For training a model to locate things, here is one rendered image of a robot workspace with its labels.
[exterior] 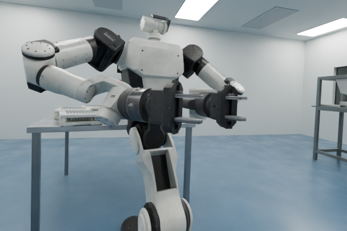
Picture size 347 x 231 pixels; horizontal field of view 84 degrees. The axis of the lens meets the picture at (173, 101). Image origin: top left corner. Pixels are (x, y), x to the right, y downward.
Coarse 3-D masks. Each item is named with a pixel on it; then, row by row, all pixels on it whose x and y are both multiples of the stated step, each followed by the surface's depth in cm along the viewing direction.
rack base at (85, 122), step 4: (84, 120) 126; (96, 120) 128; (60, 124) 114; (64, 124) 115; (68, 124) 116; (72, 124) 117; (76, 124) 120; (80, 124) 121; (84, 124) 122; (88, 124) 123; (92, 124) 123; (96, 124) 125
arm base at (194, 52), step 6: (186, 48) 95; (192, 48) 96; (198, 48) 97; (186, 54) 93; (192, 54) 94; (198, 54) 95; (186, 60) 93; (192, 60) 92; (186, 66) 96; (192, 66) 94; (186, 72) 98
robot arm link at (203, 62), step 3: (198, 60) 97; (201, 60) 95; (204, 60) 96; (198, 63) 97; (201, 63) 95; (204, 63) 95; (207, 63) 95; (195, 66) 99; (198, 66) 98; (201, 66) 94; (195, 69) 101; (198, 69) 95; (201, 69) 94; (192, 72) 104; (195, 72) 101; (198, 72) 96
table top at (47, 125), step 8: (40, 120) 136; (48, 120) 138; (56, 120) 139; (120, 120) 151; (32, 128) 111; (40, 128) 112; (48, 128) 114; (56, 128) 115; (64, 128) 117; (72, 128) 119; (80, 128) 120; (88, 128) 122; (96, 128) 124; (104, 128) 126; (112, 128) 128; (120, 128) 130
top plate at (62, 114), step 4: (60, 112) 126; (64, 112) 127; (96, 112) 134; (60, 116) 114; (64, 116) 115; (68, 116) 116; (72, 116) 117; (76, 116) 118; (80, 116) 119; (84, 116) 120; (88, 116) 122; (92, 116) 123
